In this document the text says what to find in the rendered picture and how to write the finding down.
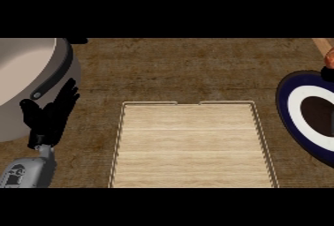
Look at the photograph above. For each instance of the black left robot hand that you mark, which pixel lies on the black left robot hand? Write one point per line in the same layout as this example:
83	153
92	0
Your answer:
49	120

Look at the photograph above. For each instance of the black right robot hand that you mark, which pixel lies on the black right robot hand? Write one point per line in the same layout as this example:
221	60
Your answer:
329	75

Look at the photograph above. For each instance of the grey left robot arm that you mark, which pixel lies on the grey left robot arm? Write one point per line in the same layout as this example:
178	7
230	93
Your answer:
26	172

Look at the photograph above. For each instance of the orange squash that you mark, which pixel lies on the orange squash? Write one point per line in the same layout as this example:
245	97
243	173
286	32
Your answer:
330	58

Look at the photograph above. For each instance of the navy and white plate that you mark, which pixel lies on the navy and white plate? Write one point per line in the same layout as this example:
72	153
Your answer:
296	111

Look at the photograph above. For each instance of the pale wooden board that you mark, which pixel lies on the pale wooden board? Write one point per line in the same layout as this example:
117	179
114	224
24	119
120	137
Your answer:
324	44

